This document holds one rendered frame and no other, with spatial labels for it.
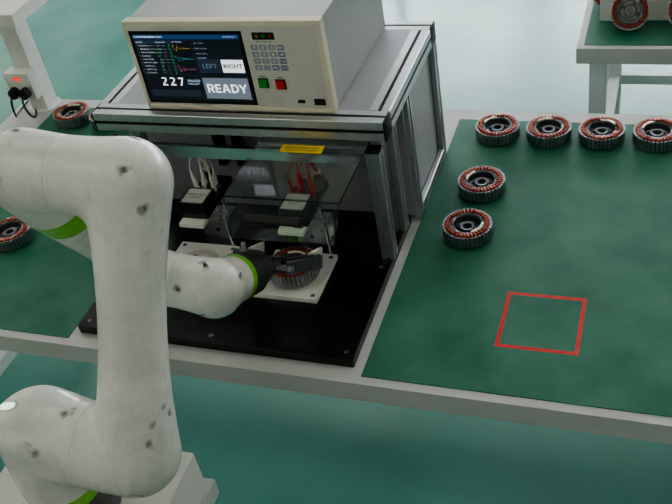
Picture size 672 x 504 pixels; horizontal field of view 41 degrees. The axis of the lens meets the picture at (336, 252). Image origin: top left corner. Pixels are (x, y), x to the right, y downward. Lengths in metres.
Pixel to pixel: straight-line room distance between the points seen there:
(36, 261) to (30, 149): 1.07
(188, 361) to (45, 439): 0.58
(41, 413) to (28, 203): 0.32
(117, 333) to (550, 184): 1.24
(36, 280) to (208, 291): 0.78
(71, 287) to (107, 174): 1.03
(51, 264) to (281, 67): 0.82
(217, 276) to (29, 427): 0.41
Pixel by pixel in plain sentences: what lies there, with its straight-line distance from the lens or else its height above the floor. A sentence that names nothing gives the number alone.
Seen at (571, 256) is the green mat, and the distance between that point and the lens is 2.00.
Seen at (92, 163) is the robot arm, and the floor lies 1.44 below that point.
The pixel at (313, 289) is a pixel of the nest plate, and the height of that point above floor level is 0.78.
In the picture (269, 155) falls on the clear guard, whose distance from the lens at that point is 1.86.
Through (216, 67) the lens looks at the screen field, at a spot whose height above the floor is 1.22.
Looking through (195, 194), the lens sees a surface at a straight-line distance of 2.07.
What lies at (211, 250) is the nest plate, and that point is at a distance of 2.12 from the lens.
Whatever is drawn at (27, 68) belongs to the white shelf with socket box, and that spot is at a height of 0.91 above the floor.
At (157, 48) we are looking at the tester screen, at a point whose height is 1.26.
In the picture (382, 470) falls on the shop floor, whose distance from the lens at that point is 2.57.
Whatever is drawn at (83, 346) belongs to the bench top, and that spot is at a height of 0.75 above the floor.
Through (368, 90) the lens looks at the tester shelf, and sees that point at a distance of 1.92.
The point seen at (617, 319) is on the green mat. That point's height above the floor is 0.75.
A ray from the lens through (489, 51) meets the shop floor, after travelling 4.41.
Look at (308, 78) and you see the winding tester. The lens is 1.83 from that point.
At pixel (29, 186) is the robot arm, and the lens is 1.29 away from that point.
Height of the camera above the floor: 2.04
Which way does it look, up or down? 39 degrees down
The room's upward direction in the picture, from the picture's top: 12 degrees counter-clockwise
